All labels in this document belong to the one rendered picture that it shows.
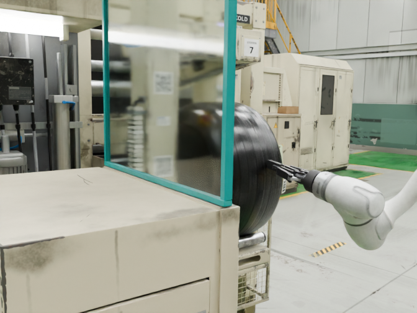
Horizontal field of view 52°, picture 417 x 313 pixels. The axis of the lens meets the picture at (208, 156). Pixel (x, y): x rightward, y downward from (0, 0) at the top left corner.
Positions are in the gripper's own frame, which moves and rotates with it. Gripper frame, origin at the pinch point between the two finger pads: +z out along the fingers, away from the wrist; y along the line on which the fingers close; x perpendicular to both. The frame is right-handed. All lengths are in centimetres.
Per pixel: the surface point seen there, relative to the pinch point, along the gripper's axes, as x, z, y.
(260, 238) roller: 34.0, 10.4, -7.7
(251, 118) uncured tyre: -14.1, 15.9, 0.1
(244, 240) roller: 33.3, 10.8, 0.6
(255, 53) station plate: -38, 54, -32
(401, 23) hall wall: -153, 616, -1048
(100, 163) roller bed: 14, 66, 39
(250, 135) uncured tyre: -9.3, 9.9, 4.7
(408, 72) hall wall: -23, 570, -1051
